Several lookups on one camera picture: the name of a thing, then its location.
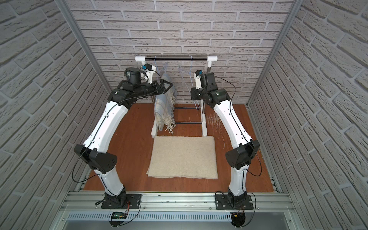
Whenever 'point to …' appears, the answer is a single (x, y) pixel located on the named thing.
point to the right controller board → (237, 219)
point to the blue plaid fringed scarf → (164, 108)
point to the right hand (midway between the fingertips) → (187, 91)
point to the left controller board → (117, 218)
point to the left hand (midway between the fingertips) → (166, 81)
